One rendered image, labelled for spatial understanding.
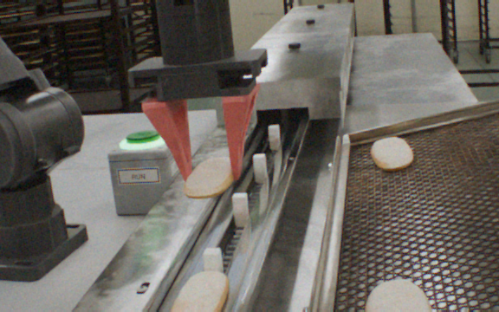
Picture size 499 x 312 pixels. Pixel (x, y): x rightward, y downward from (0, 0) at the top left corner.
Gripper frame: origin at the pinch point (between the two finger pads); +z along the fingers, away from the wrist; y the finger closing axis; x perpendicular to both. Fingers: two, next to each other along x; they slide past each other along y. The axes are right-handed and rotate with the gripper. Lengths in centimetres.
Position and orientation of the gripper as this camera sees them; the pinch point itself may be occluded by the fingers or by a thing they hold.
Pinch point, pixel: (211, 169)
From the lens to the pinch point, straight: 63.6
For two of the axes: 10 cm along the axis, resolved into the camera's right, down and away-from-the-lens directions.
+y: 9.8, -0.6, -1.7
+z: 1.0, 9.6, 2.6
